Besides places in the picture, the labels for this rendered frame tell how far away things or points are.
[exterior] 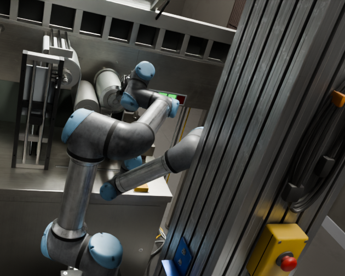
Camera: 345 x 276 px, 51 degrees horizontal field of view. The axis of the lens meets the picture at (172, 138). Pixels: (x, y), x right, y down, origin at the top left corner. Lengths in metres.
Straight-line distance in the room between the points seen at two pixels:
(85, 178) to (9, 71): 1.10
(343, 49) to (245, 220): 0.38
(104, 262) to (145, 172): 0.38
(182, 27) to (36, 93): 0.91
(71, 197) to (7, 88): 1.09
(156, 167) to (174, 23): 0.99
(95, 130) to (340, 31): 0.66
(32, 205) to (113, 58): 0.89
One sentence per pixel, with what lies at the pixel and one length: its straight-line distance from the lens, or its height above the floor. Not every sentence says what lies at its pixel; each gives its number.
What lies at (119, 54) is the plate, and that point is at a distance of 2.09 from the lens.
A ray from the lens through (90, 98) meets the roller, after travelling 1.80.
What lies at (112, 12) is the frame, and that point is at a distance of 2.04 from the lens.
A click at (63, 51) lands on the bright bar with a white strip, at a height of 1.45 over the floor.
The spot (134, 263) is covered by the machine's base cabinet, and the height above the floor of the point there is 0.42.
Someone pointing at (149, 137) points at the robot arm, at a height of 1.43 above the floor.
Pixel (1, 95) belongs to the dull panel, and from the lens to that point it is 2.16.
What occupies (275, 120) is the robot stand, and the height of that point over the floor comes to 1.70.
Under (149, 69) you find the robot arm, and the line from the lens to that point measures 1.45.
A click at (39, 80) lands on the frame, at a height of 1.33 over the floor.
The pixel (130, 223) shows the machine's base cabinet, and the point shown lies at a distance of 1.91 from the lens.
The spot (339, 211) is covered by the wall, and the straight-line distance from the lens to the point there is 3.96.
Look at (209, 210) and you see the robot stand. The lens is 0.88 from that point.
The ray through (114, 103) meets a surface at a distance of 1.81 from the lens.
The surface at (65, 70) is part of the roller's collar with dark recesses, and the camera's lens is 1.70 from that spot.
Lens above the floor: 1.90
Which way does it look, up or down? 24 degrees down
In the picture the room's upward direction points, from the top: 17 degrees clockwise
